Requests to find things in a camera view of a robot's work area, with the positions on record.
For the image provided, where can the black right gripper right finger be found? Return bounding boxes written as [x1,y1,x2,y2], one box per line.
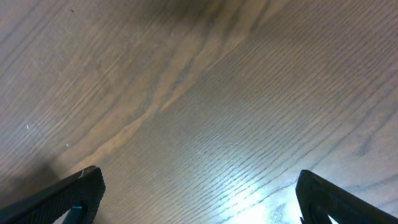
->
[295,170,397,224]

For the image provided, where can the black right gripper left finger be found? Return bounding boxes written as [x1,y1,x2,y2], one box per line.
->
[1,166,106,224]

